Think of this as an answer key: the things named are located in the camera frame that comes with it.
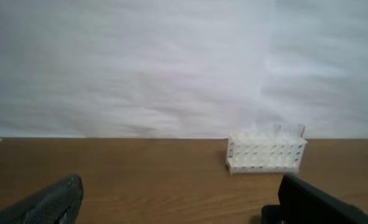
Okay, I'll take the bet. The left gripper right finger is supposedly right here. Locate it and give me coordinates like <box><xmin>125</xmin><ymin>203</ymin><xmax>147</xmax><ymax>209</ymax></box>
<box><xmin>277</xmin><ymin>174</ymin><xmax>368</xmax><ymax>224</ymax></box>

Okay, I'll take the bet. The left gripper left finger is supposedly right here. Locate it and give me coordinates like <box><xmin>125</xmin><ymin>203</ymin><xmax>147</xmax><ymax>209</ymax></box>
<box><xmin>0</xmin><ymin>173</ymin><xmax>85</xmax><ymax>224</ymax></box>

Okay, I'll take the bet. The black tray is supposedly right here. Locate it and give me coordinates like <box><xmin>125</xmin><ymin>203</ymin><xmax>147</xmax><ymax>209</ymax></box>
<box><xmin>260</xmin><ymin>204</ymin><xmax>284</xmax><ymax>224</ymax></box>

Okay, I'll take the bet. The white test tube rack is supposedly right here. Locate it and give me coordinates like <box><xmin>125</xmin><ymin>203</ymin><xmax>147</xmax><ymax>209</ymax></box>
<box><xmin>225</xmin><ymin>132</ymin><xmax>308</xmax><ymax>175</ymax></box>

